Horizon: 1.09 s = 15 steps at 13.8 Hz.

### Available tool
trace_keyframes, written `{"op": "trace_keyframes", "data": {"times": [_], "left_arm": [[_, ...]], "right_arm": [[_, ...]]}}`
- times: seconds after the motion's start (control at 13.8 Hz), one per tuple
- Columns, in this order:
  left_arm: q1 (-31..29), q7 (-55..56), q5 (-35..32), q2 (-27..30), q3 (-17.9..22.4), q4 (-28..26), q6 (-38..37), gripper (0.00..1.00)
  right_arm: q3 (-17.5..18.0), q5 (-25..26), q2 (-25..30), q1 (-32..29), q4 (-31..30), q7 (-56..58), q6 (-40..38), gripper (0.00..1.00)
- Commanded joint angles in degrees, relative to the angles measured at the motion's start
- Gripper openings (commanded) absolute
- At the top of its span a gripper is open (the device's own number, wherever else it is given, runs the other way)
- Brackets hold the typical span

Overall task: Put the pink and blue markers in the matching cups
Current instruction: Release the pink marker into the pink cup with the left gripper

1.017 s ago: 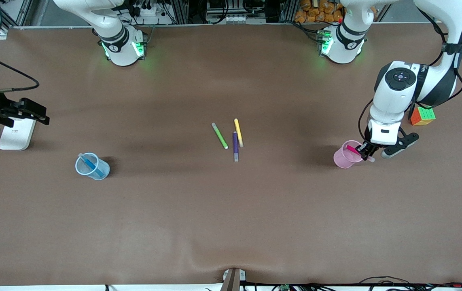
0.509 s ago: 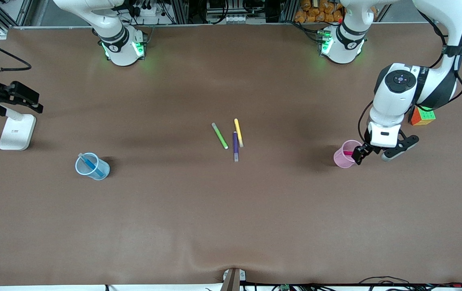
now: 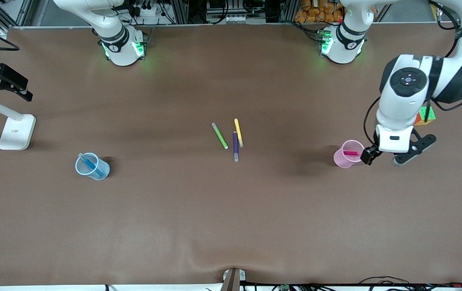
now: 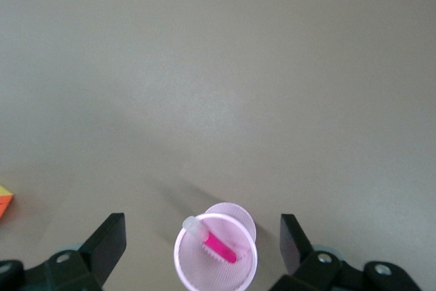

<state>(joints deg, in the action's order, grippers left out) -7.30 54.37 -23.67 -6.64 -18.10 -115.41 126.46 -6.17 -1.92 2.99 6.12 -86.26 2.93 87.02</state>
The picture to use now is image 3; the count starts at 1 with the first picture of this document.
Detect green marker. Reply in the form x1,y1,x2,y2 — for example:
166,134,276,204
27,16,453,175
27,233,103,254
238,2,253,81
211,122,229,150

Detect aluminium frame post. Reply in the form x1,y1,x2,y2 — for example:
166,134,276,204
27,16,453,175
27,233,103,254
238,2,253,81
170,0,189,25
280,0,297,23

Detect light blue mesh cup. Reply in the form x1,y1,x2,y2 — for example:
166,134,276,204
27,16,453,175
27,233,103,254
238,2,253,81
75,152,110,181

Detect orange snack bags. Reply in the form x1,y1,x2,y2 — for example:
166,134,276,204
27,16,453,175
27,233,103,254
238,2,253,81
294,0,345,23

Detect pink mesh cup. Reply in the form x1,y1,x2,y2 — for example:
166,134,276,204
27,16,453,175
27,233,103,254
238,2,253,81
333,140,366,169

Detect large white power strip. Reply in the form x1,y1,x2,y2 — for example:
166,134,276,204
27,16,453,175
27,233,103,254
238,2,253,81
131,3,163,17

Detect black floor cable bundle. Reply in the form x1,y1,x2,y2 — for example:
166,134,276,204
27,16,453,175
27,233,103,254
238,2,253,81
358,276,462,291

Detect blue marker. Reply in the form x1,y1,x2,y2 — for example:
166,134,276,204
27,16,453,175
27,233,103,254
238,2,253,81
78,153,106,178

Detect colourful puzzle cube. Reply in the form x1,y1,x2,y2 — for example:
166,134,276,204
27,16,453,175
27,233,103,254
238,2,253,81
414,106,437,127

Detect metal table edge bracket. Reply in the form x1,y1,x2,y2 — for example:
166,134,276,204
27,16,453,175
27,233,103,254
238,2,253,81
222,268,247,291

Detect yellow marker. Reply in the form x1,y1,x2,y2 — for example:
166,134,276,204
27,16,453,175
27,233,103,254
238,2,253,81
233,118,246,147

